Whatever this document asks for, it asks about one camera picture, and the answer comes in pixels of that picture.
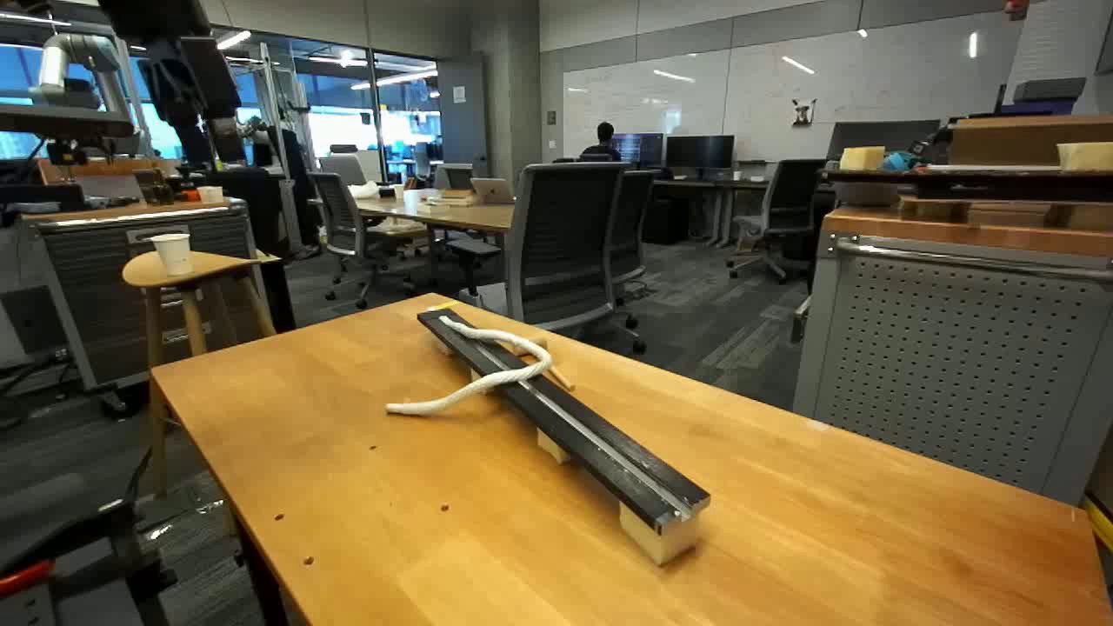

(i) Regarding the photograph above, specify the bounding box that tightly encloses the white rope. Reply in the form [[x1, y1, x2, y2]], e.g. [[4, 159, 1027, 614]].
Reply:
[[384, 317, 559, 422]]

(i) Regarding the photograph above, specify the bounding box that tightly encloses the seated person in black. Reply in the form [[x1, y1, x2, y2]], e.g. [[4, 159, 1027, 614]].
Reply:
[[579, 118, 627, 168]]

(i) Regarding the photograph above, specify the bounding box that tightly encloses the grey mesh office chair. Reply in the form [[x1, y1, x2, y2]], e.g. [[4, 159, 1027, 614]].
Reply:
[[604, 168, 669, 357], [504, 159, 630, 340], [305, 168, 404, 307]]

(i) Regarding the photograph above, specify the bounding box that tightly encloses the pale wooden support block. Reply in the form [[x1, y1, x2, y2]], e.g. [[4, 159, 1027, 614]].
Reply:
[[615, 497, 705, 570], [533, 424, 573, 468]]

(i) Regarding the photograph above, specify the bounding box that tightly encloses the wooden meeting table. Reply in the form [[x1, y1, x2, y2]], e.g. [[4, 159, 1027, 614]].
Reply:
[[347, 186, 521, 292]]

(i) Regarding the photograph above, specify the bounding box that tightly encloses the dark computer monitor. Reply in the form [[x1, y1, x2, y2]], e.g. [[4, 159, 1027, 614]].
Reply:
[[611, 128, 670, 173], [663, 133, 739, 180]]

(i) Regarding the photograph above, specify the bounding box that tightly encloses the dark office desk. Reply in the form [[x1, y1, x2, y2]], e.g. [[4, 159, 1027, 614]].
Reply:
[[640, 168, 777, 249]]

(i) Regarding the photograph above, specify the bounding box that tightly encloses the dark office chair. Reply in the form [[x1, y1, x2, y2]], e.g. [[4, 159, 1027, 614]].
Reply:
[[728, 158, 828, 285]]

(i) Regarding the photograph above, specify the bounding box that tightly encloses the pale wood block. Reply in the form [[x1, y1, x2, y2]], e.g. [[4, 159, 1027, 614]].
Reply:
[[834, 141, 892, 179], [1055, 138, 1113, 179]]

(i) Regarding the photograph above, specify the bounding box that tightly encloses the round wooden stool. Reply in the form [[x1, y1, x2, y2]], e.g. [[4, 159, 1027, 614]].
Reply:
[[118, 247, 287, 374]]

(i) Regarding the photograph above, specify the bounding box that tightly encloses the white paper cup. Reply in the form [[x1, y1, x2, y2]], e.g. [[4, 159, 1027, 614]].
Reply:
[[145, 226, 194, 282]]

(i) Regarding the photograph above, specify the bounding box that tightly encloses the grey perforated tool cabinet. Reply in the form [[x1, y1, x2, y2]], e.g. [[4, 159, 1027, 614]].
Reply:
[[791, 206, 1113, 509]]

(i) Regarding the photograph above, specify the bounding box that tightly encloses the grey drawer cabinet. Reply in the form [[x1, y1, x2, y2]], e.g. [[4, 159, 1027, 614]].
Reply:
[[19, 194, 269, 392]]

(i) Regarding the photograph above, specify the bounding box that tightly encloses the black covered machine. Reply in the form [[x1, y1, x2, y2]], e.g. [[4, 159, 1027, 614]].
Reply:
[[99, 0, 298, 335]]

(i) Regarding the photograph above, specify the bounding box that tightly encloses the brown wooden box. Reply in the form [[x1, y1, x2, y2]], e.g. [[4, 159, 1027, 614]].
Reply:
[[945, 110, 1113, 168]]

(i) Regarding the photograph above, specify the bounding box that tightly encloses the black tripod stand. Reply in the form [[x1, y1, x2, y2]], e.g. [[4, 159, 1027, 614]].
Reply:
[[0, 497, 176, 626]]

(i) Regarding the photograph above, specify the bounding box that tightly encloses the dark blue machine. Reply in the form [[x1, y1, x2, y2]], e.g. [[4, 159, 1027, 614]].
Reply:
[[1010, 74, 1091, 118]]

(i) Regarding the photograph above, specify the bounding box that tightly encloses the yellow safety bar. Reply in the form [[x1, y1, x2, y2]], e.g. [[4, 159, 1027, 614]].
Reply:
[[1083, 493, 1113, 558]]

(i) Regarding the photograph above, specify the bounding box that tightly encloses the long black rail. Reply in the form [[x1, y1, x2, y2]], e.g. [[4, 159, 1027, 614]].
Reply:
[[415, 303, 712, 538]]

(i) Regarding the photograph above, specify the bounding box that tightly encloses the blue handled tool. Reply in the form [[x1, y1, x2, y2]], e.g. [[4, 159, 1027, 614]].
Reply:
[[880, 138, 932, 179]]

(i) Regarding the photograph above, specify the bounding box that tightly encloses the wooden pallet frame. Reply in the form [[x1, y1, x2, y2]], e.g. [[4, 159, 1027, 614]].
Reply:
[[894, 191, 1113, 234]]

